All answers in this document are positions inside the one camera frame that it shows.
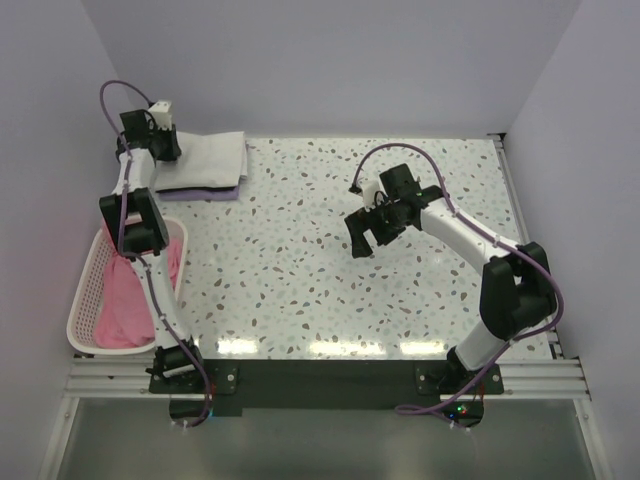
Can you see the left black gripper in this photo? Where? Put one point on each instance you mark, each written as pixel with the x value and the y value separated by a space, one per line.
pixel 174 150

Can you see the white t shirt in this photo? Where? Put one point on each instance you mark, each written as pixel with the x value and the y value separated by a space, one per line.
pixel 208 161

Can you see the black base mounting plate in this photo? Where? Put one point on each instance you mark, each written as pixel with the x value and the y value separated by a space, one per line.
pixel 239 385

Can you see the pink t shirt in basket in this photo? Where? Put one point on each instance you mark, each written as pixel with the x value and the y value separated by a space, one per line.
pixel 131 303

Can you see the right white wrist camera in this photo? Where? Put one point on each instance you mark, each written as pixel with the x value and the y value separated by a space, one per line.
pixel 367 191

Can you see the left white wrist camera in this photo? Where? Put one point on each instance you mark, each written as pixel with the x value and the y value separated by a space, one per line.
pixel 162 113

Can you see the folded lavender t shirt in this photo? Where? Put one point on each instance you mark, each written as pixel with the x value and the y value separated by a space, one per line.
pixel 200 195

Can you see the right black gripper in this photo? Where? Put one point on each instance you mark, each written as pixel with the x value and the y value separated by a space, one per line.
pixel 361 220

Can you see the folded black t shirt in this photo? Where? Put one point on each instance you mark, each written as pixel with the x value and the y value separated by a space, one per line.
pixel 220 189

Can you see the white plastic laundry basket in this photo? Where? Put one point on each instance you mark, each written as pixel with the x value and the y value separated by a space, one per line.
pixel 88 300

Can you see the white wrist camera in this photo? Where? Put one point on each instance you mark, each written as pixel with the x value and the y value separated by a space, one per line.
pixel 162 113
pixel 367 191

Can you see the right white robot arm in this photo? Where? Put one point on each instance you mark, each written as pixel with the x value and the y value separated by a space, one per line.
pixel 516 293

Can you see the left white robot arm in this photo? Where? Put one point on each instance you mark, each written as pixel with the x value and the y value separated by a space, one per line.
pixel 140 235

